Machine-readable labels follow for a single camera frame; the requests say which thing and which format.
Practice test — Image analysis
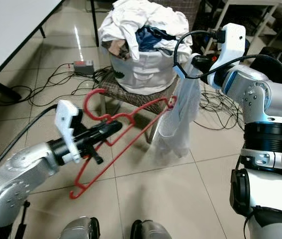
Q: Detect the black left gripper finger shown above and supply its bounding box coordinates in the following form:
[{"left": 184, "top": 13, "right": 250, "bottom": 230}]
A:
[
  {"left": 92, "top": 130, "right": 120, "bottom": 146},
  {"left": 89, "top": 121, "right": 122, "bottom": 138}
]

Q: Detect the red plastic hanger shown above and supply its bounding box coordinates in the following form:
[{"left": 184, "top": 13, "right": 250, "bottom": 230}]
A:
[{"left": 69, "top": 89, "right": 177, "bottom": 200}]

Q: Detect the white popsicle print T-shirt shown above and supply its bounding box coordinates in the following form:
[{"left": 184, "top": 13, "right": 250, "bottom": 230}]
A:
[{"left": 153, "top": 75, "right": 202, "bottom": 159}]

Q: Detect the brown woven stool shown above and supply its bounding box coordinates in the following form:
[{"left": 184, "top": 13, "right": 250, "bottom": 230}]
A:
[{"left": 98, "top": 75, "right": 179, "bottom": 143}]

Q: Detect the dark blue garment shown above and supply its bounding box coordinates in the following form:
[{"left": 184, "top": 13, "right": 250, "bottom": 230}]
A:
[{"left": 135, "top": 26, "right": 177, "bottom": 53}]

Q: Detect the white laundry bag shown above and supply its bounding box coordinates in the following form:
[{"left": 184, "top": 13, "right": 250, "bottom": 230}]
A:
[{"left": 107, "top": 49, "right": 181, "bottom": 96}]

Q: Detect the brown crumpled garment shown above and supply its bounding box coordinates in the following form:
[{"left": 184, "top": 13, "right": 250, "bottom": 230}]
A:
[{"left": 103, "top": 39, "right": 127, "bottom": 60}]

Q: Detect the white clothes pile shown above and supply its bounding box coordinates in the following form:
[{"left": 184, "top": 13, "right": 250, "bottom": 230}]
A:
[{"left": 98, "top": 0, "right": 193, "bottom": 63}]

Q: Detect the grey left robot leg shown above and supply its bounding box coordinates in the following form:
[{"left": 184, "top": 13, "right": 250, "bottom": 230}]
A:
[{"left": 60, "top": 216, "right": 101, "bottom": 239}]

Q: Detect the grey robot leg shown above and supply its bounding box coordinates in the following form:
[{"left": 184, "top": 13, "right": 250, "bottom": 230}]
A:
[
  {"left": 129, "top": 220, "right": 180, "bottom": 239},
  {"left": 60, "top": 216, "right": 101, "bottom": 239}
]

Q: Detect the grey right robot leg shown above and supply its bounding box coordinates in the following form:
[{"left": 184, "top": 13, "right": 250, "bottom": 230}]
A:
[{"left": 129, "top": 220, "right": 180, "bottom": 239}]

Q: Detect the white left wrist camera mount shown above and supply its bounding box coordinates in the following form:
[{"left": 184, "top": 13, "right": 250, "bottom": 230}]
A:
[{"left": 55, "top": 100, "right": 81, "bottom": 164}]

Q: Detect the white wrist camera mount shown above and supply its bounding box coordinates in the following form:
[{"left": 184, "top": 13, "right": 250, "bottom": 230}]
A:
[
  {"left": 55, "top": 100, "right": 81, "bottom": 164},
  {"left": 207, "top": 22, "right": 247, "bottom": 90}
]

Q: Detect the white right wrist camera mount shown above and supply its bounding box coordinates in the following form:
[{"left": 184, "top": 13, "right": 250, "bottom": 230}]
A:
[{"left": 207, "top": 22, "right": 247, "bottom": 90}]

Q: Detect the black floor cable tangle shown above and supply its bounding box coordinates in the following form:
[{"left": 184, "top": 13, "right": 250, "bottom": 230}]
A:
[
  {"left": 0, "top": 62, "right": 114, "bottom": 109},
  {"left": 198, "top": 82, "right": 248, "bottom": 132}
]

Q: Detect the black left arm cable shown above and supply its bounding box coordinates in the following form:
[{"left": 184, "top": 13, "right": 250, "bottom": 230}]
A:
[{"left": 4, "top": 104, "right": 61, "bottom": 172}]

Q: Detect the white table black frame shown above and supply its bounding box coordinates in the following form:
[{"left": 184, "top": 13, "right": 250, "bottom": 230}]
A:
[{"left": 0, "top": 0, "right": 66, "bottom": 104}]

